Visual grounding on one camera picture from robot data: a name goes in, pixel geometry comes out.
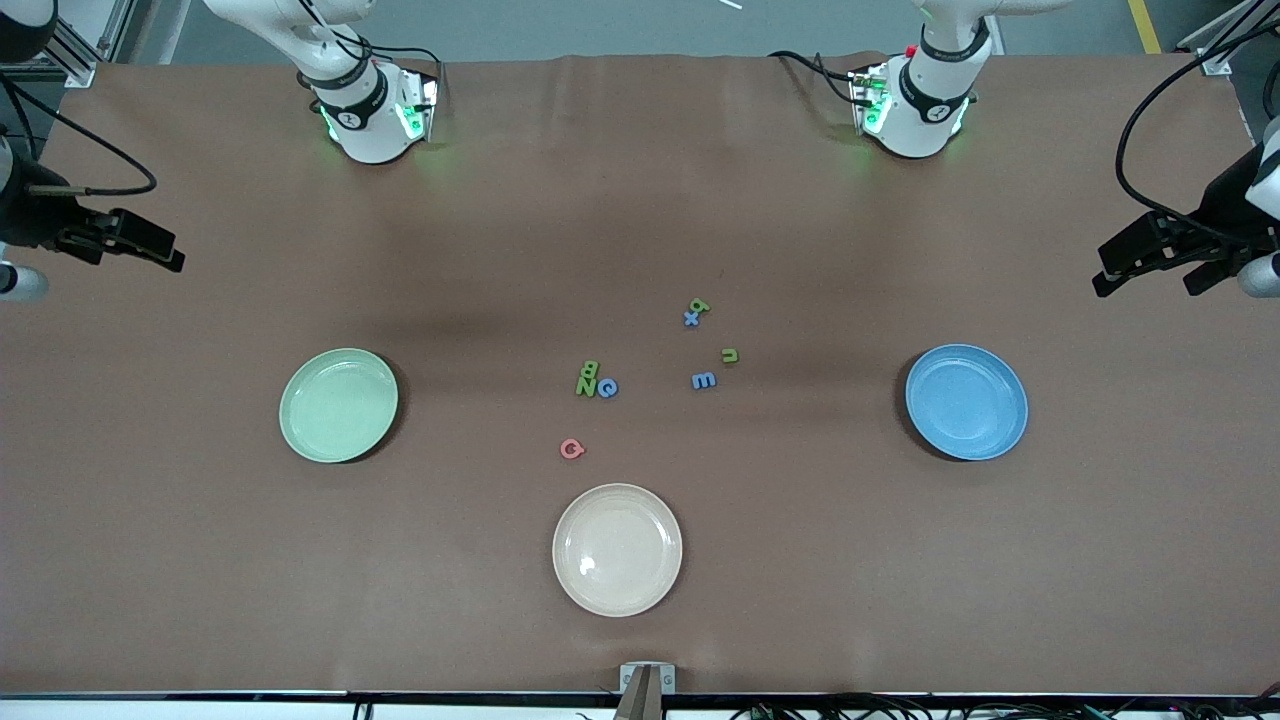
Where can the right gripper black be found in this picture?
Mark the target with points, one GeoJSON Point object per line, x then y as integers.
{"type": "Point", "coordinates": [28, 217]}

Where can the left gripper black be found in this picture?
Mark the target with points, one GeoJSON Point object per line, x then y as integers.
{"type": "Point", "coordinates": [1222, 205]}

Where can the blue foam letter m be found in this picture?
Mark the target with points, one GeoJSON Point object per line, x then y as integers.
{"type": "Point", "coordinates": [704, 381]}

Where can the green foam letter N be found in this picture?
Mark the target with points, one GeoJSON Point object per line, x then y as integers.
{"type": "Point", "coordinates": [584, 386]}

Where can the pink foam letter Q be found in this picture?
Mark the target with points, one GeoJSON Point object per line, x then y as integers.
{"type": "Point", "coordinates": [563, 449]}

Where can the blue foam letter G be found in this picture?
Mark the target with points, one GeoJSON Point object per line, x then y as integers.
{"type": "Point", "coordinates": [600, 388]}

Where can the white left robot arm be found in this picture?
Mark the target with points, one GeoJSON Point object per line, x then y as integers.
{"type": "Point", "coordinates": [925, 110]}

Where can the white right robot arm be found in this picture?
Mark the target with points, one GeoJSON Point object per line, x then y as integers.
{"type": "Point", "coordinates": [365, 130]}

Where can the yellow floor tape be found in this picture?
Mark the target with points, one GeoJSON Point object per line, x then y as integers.
{"type": "Point", "coordinates": [1143, 25]}

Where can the blue plate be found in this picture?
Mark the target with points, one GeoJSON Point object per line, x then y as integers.
{"type": "Point", "coordinates": [965, 400]}

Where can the green plate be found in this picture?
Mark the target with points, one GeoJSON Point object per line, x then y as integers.
{"type": "Point", "coordinates": [335, 405]}

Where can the brown table mat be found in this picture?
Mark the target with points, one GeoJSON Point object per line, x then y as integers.
{"type": "Point", "coordinates": [200, 600]}

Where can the white table edge strip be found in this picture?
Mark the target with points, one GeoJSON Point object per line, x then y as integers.
{"type": "Point", "coordinates": [200, 712]}

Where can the beige plate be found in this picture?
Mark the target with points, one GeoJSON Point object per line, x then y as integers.
{"type": "Point", "coordinates": [617, 550]}

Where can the aluminium frame profile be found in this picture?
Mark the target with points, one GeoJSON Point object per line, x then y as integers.
{"type": "Point", "coordinates": [80, 68]}
{"type": "Point", "coordinates": [1215, 63]}

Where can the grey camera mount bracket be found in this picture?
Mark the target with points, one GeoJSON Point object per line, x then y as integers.
{"type": "Point", "coordinates": [628, 678]}

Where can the brown camera post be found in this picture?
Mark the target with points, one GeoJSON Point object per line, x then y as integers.
{"type": "Point", "coordinates": [640, 700]}

